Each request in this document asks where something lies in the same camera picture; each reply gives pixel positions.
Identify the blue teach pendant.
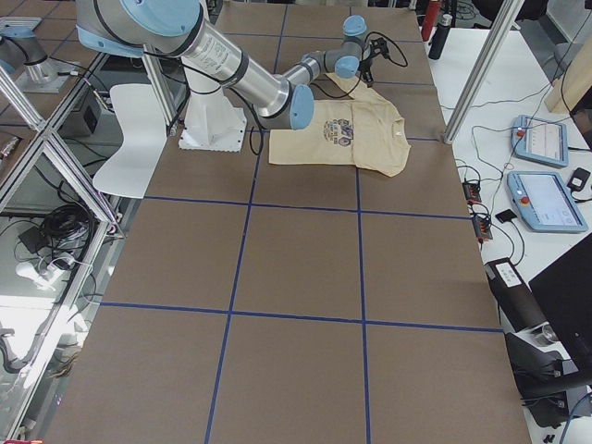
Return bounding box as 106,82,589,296
512,115,569,167
506,171,588,233

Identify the orange black electronics module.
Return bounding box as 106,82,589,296
462,180,482,204

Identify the black monitor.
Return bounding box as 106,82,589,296
529,236,592,369

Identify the black box with label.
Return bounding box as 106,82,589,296
484,258,547,332

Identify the aluminium frame post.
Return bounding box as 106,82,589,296
443,0,524,144

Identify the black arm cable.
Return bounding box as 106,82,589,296
249,31,411,156

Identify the white central pedestal column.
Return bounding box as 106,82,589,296
178,59,250,153

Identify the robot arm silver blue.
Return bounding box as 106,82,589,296
76,0,368,130

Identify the far blue teach pendant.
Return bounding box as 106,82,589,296
512,115,569,167

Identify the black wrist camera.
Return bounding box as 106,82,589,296
369,37,389,59

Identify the white chair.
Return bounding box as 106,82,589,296
92,83,167,199

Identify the small black adapter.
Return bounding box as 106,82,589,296
567,167,591,192

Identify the black water bottle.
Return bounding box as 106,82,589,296
428,14,453,60

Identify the beige long sleeve shirt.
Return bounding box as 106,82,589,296
268,74,411,177

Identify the near blue teach pendant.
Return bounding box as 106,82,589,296
506,171,588,233

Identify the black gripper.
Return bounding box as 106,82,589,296
359,48,374,88

